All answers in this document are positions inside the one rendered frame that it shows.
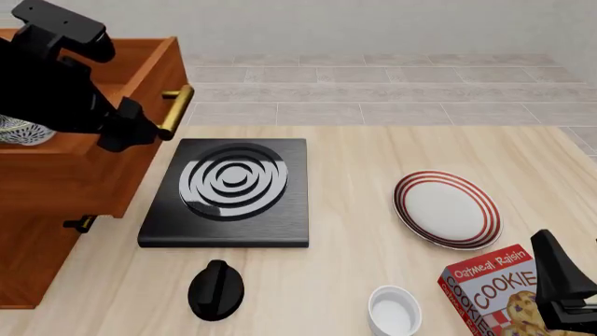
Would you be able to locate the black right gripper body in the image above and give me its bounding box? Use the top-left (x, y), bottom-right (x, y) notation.
top-left (535, 297), bottom-right (597, 332)

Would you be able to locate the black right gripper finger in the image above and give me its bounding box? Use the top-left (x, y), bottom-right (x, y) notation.
top-left (530, 229), bottom-right (594, 305)

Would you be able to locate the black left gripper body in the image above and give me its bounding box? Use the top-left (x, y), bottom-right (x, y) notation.
top-left (95, 96), bottom-right (162, 154)

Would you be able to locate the black white patterned bowl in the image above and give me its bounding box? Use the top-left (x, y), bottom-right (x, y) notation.
top-left (0, 114), bottom-right (56, 147)

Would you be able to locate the white plate with red rings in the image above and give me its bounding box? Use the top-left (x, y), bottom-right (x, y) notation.
top-left (392, 169), bottom-right (505, 252)

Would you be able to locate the wooden cabinet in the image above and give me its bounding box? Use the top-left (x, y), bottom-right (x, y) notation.
top-left (0, 213), bottom-right (100, 311)

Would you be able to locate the flat black stove plate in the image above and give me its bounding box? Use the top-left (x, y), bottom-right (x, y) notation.
top-left (137, 137), bottom-right (311, 249)

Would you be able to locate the red oatmeal raisin cookie box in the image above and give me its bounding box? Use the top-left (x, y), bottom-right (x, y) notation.
top-left (437, 243), bottom-right (552, 336)

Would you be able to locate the open wooden drawer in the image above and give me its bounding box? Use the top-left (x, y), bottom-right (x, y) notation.
top-left (0, 34), bottom-right (190, 220)

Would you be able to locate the small white ramekin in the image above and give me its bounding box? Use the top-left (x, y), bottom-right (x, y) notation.
top-left (367, 284), bottom-right (423, 336)

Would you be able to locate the round black stove knob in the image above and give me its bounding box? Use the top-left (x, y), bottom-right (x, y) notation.
top-left (187, 259), bottom-right (246, 322)

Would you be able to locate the long brass drawer handle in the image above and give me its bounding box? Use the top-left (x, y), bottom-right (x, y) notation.
top-left (156, 83), bottom-right (196, 143)

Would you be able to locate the short brass drawer handle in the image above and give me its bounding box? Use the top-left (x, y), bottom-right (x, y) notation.
top-left (62, 214), bottom-right (99, 235)

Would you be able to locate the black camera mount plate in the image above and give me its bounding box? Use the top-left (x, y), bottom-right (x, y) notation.
top-left (10, 0), bottom-right (107, 59)

